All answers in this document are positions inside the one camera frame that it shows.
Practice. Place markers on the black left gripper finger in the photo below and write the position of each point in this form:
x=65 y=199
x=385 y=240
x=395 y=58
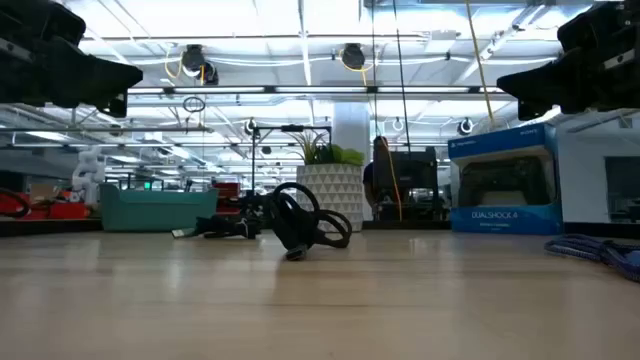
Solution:
x=85 y=75
x=117 y=107

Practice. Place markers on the white humanoid robot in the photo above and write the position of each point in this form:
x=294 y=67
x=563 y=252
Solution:
x=89 y=172

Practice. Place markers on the white cabinet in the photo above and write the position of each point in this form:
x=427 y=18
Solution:
x=582 y=170

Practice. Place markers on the teal plastic bin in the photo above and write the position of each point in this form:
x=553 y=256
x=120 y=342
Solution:
x=155 y=210

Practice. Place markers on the cardboard box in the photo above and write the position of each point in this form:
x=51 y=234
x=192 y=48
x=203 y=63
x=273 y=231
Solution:
x=44 y=192

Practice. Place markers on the blue DualShock controller box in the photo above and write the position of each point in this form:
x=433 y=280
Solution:
x=505 y=220

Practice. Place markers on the red plastic storage bin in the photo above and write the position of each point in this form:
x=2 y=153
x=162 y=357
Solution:
x=227 y=192
x=65 y=211

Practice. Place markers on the black perforated case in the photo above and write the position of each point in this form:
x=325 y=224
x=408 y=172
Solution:
x=415 y=175

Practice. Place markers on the person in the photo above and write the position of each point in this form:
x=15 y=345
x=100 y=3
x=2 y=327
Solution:
x=369 y=182

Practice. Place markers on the white building column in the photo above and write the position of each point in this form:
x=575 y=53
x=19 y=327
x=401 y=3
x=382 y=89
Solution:
x=351 y=125

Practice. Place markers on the green succulent plant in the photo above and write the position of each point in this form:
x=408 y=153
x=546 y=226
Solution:
x=335 y=154

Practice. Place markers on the ceiling light strip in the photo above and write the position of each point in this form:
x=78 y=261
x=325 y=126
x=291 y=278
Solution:
x=320 y=90

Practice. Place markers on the white patterned plant pot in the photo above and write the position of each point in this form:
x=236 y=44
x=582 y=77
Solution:
x=332 y=192

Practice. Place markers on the black aluminium table frame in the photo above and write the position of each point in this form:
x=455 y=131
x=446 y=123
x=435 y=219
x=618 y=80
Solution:
x=50 y=227

